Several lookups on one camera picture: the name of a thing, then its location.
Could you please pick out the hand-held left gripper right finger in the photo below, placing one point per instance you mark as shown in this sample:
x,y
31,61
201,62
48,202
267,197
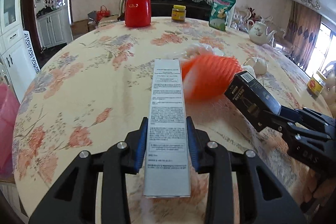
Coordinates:
x,y
193,145

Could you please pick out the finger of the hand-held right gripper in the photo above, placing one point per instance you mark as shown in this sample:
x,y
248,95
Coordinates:
x,y
288,111
286,128

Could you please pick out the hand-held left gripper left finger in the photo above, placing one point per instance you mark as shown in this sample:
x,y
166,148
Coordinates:
x,y
140,145

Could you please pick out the long white carton box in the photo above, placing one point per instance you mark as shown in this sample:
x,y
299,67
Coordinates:
x,y
168,121

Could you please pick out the black carton box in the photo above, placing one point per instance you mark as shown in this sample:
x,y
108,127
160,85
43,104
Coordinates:
x,y
252,98

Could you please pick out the large orange foam net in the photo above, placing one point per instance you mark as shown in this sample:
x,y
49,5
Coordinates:
x,y
210,77

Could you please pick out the pink lined waste bin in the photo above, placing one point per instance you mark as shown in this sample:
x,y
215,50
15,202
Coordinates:
x,y
8,129

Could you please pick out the person's right hand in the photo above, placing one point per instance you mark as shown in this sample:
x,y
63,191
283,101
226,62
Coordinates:
x,y
321,191

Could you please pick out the beige ornate padded chair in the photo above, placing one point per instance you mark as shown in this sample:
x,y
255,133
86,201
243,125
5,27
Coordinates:
x,y
330,79

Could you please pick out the window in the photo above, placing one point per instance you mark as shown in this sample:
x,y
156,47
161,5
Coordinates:
x,y
326,40

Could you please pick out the brown curtains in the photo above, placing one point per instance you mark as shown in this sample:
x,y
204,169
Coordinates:
x,y
307,29

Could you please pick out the white teapot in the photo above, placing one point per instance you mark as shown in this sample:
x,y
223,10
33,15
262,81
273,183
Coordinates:
x,y
260,32

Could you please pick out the crumpled white tissue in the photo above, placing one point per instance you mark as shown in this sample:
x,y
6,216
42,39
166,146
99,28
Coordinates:
x,y
204,49

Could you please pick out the cream ornate armchair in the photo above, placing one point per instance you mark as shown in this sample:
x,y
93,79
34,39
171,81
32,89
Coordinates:
x,y
242,15

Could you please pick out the green snack bag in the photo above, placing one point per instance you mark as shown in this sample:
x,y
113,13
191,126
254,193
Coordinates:
x,y
221,12

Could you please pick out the yellow-lid jar yellow label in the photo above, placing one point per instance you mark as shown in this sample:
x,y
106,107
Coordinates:
x,y
178,13

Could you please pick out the cardboard box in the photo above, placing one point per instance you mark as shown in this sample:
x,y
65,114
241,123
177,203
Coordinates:
x,y
80,26

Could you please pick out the red handbag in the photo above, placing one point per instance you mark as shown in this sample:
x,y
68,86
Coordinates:
x,y
103,13

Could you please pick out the grey bag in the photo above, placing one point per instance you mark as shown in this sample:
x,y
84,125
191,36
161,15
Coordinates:
x,y
92,16

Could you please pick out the red thermos jug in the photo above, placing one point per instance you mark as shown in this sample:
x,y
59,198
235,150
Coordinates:
x,y
137,6

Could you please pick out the black piano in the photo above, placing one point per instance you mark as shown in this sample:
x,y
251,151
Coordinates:
x,y
162,7

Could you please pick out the white patterned tower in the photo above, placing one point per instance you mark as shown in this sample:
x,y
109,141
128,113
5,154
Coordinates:
x,y
31,50

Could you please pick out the white low cabinet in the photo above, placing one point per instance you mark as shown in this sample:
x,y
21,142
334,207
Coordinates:
x,y
52,27

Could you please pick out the black bags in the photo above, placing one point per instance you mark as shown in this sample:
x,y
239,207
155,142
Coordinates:
x,y
46,11

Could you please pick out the white glass-door cabinet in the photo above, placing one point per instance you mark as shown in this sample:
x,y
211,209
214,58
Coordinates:
x,y
10,29

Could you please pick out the dark wooden door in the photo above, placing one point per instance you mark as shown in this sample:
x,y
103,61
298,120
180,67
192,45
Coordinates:
x,y
29,11

